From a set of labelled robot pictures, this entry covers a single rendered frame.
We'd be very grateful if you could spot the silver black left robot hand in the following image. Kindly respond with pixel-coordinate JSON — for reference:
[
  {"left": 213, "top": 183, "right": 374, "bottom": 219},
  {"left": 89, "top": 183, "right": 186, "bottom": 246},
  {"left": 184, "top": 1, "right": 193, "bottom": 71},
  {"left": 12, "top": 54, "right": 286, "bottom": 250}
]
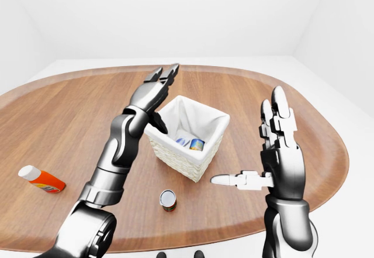
[{"left": 127, "top": 63, "right": 181, "bottom": 135}]

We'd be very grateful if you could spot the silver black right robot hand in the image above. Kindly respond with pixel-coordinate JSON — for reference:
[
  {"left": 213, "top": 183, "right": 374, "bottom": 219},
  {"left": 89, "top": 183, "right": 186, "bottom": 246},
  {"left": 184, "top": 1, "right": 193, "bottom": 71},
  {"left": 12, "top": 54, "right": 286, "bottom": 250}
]
[{"left": 210, "top": 85, "right": 306, "bottom": 202}]

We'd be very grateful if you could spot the blue and yellow soup tin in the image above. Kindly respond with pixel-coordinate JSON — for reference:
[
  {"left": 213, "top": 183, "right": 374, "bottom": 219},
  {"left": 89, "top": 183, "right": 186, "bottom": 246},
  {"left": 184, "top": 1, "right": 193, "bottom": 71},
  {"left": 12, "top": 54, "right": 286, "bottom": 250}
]
[{"left": 189, "top": 138, "right": 205, "bottom": 152}]

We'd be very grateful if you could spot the white woven basket, cloth liner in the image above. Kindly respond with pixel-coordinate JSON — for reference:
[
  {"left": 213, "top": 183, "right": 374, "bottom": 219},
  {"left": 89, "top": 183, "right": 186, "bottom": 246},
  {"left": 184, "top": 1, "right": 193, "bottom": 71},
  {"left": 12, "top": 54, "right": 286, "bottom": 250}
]
[{"left": 144, "top": 95, "right": 231, "bottom": 183}]

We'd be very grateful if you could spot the red label tin, silver lid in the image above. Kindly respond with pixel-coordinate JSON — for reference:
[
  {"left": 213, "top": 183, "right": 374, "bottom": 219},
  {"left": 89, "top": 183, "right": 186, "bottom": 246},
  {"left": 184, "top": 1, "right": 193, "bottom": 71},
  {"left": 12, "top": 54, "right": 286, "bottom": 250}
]
[{"left": 159, "top": 189, "right": 178, "bottom": 212}]

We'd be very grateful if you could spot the orange bottle with white cap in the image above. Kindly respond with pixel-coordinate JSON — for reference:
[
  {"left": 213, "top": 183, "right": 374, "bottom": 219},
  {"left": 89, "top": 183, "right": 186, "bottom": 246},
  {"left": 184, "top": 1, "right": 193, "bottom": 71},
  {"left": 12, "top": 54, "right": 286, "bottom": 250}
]
[{"left": 18, "top": 164, "right": 67, "bottom": 194}]

